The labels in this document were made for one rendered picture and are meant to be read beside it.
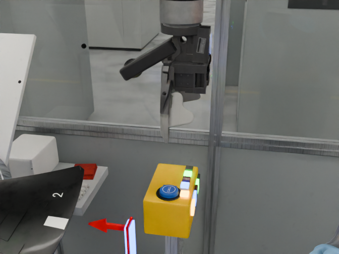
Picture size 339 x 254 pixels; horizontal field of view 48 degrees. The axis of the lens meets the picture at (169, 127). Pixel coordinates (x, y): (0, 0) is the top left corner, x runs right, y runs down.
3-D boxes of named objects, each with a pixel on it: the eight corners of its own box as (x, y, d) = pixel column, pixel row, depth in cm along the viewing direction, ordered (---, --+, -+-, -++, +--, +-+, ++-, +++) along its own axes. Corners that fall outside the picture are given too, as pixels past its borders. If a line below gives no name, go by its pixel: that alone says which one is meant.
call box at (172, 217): (158, 197, 98) (158, 161, 93) (197, 201, 96) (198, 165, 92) (144, 239, 83) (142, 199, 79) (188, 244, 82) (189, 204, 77)
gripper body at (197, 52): (205, 98, 67) (208, 29, 62) (157, 95, 68) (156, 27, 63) (209, 84, 74) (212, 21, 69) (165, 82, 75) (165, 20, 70)
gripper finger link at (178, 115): (190, 143, 65) (195, 91, 66) (157, 141, 66) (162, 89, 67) (192, 145, 68) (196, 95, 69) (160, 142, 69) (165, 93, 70)
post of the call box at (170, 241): (167, 249, 96) (167, 209, 91) (179, 250, 95) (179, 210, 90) (165, 257, 93) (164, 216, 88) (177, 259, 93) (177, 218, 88)
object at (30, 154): (19, 159, 138) (13, 131, 133) (60, 163, 135) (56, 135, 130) (-9, 184, 122) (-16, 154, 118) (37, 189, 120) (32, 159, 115)
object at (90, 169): (74, 167, 132) (74, 162, 131) (97, 167, 132) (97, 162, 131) (69, 179, 125) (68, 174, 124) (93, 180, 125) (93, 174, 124)
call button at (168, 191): (161, 189, 84) (161, 182, 83) (179, 191, 83) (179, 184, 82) (158, 199, 80) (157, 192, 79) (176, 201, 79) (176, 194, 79)
